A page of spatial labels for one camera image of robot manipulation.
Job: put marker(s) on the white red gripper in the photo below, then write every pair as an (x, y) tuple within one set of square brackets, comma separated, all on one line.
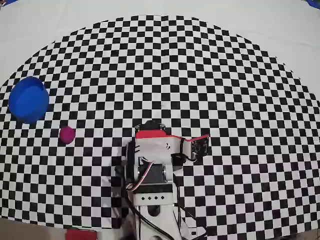
[(150, 134)]

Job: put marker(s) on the pink faceted ball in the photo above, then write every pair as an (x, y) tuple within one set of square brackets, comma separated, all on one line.
[(67, 135)]

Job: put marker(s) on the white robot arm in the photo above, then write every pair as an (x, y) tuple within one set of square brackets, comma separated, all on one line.
[(152, 200)]

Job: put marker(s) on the red flat box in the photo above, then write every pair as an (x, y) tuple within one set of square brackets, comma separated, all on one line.
[(81, 235)]

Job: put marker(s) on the blue round plastic box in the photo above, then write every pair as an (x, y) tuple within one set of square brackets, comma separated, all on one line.
[(27, 102)]

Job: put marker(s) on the black white checkered paper mat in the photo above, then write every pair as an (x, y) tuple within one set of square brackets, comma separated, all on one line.
[(225, 75)]

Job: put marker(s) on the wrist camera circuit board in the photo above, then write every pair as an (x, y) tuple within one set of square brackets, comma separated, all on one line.
[(200, 147)]

